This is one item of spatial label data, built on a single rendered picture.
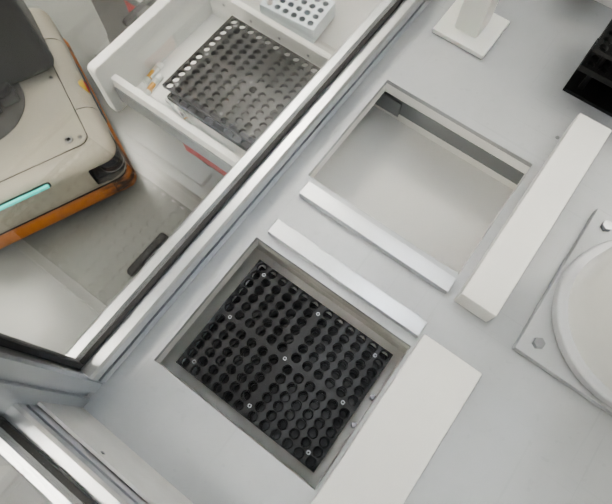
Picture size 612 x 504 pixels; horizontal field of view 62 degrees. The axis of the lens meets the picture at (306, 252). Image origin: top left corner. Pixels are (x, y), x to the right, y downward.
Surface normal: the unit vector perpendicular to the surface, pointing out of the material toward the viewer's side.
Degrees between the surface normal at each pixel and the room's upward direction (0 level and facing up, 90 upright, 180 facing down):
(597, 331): 90
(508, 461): 0
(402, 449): 0
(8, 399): 90
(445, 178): 0
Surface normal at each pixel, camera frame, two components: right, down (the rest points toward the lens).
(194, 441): 0.00, -0.34
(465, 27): -0.59, 0.76
